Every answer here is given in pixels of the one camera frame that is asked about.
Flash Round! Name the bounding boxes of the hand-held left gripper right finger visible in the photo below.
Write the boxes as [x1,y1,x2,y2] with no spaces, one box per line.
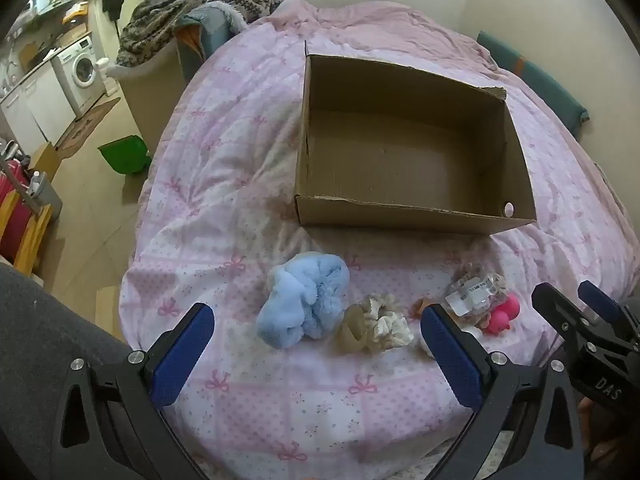
[421,303,586,480]

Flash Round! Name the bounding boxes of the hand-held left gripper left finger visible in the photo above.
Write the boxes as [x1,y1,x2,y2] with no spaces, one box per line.
[50,302,216,480]

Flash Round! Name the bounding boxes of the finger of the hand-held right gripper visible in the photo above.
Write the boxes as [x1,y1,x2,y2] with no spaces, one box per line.
[531,282,594,356]
[578,280,627,334]

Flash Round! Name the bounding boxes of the pink rubber toy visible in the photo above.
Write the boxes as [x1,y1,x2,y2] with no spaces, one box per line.
[486,294,522,335]

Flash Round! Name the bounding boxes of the cream lace-edged scrunchie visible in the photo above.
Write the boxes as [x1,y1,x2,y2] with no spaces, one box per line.
[357,294,416,349]

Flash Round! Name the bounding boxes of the beige lace scrunchie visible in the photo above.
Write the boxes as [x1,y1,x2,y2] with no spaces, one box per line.
[334,305,383,356]

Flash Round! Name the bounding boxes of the blue fluffy scrunchie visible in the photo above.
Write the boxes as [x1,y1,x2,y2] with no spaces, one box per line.
[256,251,351,350]

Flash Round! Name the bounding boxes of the clear plastic scrunchie packet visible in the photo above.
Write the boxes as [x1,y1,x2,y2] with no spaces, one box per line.
[444,261,509,319]

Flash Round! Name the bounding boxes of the pink bow-print blanket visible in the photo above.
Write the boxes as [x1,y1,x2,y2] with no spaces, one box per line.
[119,0,640,480]

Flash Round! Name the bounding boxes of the yellow wooden rack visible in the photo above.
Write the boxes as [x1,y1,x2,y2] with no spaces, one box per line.
[0,202,54,277]

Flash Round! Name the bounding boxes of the green plastic dustpan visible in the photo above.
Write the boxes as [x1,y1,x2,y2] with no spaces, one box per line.
[97,135,153,175]

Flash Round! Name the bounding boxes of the grey plastic bin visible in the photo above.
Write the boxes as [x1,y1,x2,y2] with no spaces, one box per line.
[27,171,65,219]

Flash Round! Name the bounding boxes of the red suitcase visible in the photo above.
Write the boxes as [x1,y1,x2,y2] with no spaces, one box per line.
[0,157,32,262]

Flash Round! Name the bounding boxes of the teal cushion with orange stripe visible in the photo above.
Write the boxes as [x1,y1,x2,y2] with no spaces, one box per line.
[476,30,591,139]

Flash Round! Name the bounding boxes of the small brown cardboard box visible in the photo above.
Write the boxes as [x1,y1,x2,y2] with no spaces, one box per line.
[27,141,64,182]

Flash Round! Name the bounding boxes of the brown doormat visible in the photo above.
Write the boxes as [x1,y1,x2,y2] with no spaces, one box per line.
[54,96,122,152]

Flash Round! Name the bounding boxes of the beige laundry basket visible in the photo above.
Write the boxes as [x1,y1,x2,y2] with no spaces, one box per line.
[107,40,184,154]

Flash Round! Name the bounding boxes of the white kitchen cabinet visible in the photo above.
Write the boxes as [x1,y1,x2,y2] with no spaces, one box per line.
[0,62,77,147]

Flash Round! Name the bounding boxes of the white washing machine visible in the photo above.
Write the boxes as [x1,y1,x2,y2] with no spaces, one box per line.
[51,36,107,114]

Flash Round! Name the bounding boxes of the teal fur-hooded jacket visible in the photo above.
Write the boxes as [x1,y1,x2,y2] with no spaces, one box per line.
[173,1,249,84]

